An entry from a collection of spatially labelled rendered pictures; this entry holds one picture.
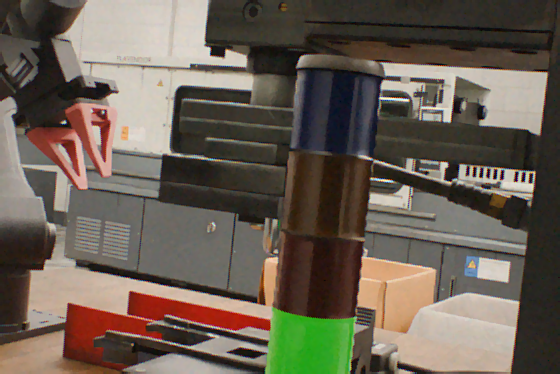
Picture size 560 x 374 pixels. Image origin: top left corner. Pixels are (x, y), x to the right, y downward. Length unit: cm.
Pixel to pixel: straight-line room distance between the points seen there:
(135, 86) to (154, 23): 244
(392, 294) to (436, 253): 232
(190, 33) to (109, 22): 105
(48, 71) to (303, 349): 60
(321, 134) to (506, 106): 688
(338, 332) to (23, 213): 67
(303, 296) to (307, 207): 4
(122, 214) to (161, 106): 87
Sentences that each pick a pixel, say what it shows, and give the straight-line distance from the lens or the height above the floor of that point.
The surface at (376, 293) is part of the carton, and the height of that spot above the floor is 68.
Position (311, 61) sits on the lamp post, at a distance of 36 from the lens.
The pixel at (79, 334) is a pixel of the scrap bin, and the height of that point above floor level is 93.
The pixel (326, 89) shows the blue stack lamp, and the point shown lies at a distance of 36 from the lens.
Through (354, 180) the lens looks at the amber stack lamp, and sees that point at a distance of 36.
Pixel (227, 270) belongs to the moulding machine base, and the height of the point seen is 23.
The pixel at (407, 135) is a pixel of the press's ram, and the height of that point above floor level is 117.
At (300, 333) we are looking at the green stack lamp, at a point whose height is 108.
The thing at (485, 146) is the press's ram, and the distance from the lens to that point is 57.
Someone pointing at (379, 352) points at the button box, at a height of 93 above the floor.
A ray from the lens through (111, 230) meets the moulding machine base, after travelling 652.
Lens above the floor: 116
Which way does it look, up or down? 3 degrees down
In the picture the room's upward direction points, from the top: 6 degrees clockwise
